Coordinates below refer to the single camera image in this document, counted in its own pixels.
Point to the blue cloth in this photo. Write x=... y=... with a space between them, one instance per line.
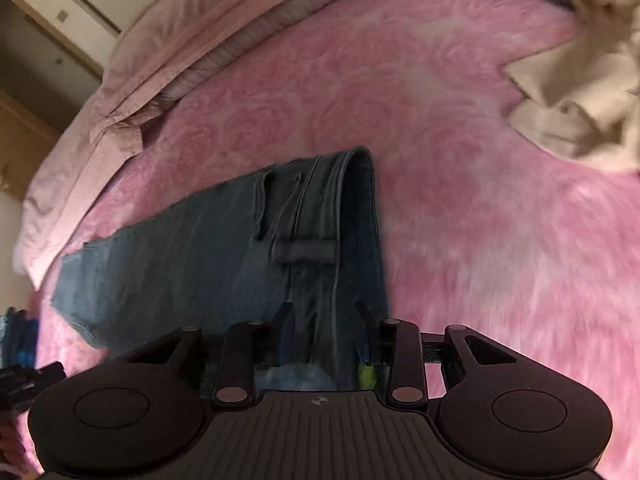
x=17 y=335

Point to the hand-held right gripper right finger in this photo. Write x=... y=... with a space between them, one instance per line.
x=364 y=340

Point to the pink fluffy blanket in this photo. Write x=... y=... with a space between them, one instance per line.
x=450 y=160

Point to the beige garment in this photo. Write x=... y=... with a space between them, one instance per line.
x=575 y=85

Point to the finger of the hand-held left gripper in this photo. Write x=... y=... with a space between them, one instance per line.
x=30 y=380

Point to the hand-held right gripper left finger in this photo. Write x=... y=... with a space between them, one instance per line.
x=287 y=335

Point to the pale pink duvet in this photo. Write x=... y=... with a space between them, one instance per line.
x=150 y=60

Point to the blue denim jeans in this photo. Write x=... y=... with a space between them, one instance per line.
x=200 y=250

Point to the wooden cabinet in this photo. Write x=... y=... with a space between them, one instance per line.
x=20 y=145

